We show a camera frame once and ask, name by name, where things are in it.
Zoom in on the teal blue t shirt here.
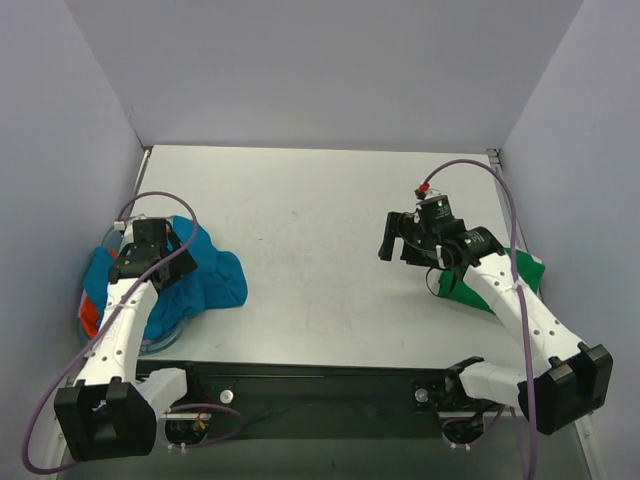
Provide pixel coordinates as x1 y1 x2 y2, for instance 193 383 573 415
82 228 248 339

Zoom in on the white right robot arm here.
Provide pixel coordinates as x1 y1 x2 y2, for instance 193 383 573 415
378 187 613 435

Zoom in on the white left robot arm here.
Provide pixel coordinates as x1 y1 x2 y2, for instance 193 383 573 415
54 217 203 462

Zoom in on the orange t shirt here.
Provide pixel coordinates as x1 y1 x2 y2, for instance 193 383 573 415
79 295 102 339

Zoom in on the clear blue plastic bin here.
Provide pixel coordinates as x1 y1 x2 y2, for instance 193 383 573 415
76 228 187 356

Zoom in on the green folded t shirt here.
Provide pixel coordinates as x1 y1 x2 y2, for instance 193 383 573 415
432 249 546 314

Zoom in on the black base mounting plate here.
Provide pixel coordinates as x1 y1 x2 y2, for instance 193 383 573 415
159 361 499 446

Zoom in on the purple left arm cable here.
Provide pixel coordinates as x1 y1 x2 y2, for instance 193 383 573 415
21 190 247 475

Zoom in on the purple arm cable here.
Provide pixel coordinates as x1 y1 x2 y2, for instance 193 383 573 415
418 158 541 480
21 190 247 475

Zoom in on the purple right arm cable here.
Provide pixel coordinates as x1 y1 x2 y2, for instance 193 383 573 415
418 158 541 480

